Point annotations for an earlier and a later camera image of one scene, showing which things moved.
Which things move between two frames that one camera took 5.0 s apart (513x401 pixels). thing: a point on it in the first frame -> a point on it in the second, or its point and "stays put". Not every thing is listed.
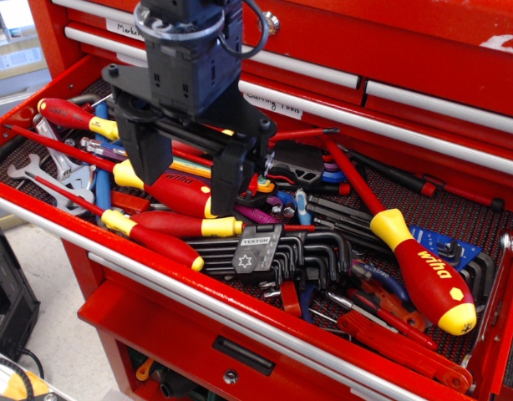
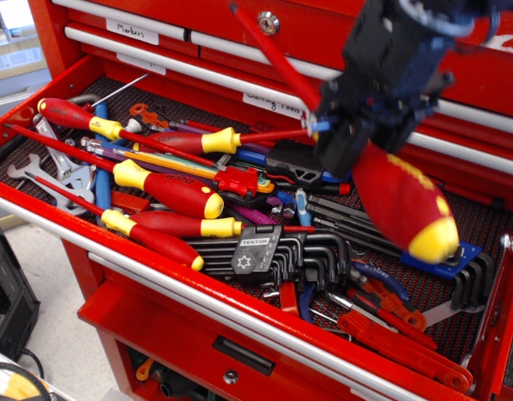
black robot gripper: x=193 y=76 -> x=394 y=68
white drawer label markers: x=124 y=28 stays put
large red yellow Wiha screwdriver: x=445 y=296 -> x=401 y=190
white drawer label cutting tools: x=274 y=106 stays put
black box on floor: x=14 y=309 stays put
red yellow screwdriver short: x=190 y=225 stays put
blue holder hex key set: x=477 y=267 -> x=472 y=273
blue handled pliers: x=363 y=271 stays put
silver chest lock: x=271 y=21 stays put
